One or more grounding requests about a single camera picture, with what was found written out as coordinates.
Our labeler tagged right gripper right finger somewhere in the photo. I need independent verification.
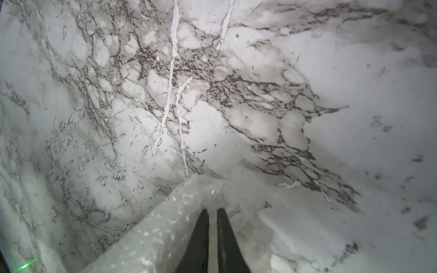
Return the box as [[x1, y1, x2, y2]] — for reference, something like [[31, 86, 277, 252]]
[[217, 208, 251, 273]]

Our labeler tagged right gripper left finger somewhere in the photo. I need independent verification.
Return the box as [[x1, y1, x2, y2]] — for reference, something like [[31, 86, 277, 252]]
[[175, 209, 209, 273]]

